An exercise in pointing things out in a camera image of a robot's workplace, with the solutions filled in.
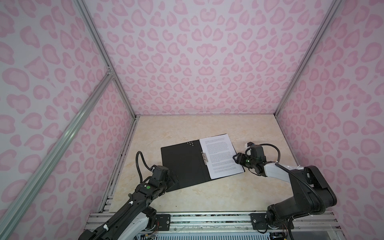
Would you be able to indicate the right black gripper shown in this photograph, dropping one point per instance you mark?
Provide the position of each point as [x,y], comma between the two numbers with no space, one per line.
[240,158]

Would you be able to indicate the aluminium frame strut diagonal left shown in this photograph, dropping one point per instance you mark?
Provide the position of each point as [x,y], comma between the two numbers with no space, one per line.
[33,186]

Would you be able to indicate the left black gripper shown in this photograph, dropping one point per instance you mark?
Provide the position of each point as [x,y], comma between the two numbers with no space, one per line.
[171,182]

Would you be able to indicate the printed paper sheet corner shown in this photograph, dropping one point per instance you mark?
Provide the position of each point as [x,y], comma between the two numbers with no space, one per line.
[219,152]

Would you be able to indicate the aluminium frame post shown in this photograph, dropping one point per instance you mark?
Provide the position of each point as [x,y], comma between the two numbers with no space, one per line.
[326,23]
[91,26]

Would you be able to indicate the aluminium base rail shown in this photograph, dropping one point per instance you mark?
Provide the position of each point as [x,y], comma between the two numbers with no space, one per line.
[224,226]

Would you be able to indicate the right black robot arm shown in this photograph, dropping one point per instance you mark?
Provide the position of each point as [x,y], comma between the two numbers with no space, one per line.
[312,194]

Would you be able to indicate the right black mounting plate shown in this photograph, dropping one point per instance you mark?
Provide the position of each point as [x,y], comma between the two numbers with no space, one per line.
[259,223]

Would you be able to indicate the black mounting plate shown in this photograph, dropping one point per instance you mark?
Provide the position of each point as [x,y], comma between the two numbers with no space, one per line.
[259,223]
[160,222]

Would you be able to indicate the blue black file folder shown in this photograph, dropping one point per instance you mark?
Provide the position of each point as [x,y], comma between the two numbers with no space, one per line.
[186,161]

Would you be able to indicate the metal folder clip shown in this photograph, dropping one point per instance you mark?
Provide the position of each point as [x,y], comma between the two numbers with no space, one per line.
[204,158]

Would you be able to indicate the aluminium frame post back right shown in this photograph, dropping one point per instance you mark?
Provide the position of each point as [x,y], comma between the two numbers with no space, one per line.
[326,23]

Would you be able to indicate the aluminium frame post back left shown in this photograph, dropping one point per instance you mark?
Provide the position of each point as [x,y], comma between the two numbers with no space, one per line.
[91,26]

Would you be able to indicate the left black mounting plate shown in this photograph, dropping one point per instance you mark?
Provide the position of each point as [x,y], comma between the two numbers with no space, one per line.
[160,222]

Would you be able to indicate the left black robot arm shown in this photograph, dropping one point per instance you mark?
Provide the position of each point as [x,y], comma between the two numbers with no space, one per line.
[138,203]

